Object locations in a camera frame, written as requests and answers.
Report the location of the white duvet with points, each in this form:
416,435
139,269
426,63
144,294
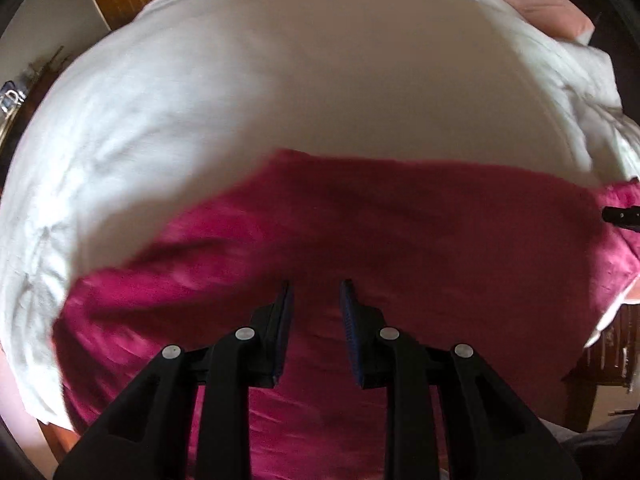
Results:
100,185

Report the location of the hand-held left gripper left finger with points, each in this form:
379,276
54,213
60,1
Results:
281,340

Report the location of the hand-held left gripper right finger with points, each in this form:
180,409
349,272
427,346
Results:
351,340

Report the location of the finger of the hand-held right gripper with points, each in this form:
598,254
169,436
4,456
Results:
622,216

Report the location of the wooden side cabinet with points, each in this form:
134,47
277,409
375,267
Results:
15,110

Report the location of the white bed sheet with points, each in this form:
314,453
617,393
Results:
375,70

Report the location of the dark wooden slatted furniture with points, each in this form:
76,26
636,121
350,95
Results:
610,360

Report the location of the red fleece blanket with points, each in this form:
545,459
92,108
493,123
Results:
400,220

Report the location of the pink pillow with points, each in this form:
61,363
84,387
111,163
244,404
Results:
540,5

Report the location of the person's grey clothing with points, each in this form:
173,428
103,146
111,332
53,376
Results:
590,452

